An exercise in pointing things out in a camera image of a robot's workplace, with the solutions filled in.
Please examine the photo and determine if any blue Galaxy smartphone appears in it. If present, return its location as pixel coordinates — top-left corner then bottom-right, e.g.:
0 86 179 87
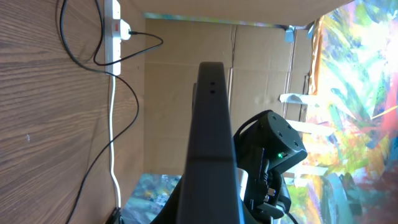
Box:
177 62 244 224

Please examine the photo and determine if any black USB charging cable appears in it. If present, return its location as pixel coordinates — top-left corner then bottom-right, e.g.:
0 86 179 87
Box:
58 0 164 224

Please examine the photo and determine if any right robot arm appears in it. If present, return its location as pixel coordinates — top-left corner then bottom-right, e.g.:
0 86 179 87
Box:
233 110 308 223

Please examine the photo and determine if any white charger plug adapter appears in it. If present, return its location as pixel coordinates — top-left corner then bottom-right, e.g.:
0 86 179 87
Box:
119 19 131 40

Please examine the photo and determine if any brown cardboard panel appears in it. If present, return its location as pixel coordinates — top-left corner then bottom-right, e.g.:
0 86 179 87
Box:
144 19 312 175

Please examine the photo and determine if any white power strip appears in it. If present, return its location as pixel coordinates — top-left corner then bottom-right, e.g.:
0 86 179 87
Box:
104 0 121 63

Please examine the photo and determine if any colourful painted backdrop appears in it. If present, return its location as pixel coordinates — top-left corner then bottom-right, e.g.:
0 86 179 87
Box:
127 0 397 223

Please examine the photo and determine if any white power strip cord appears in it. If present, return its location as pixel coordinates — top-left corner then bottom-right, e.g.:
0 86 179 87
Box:
108 74 122 209

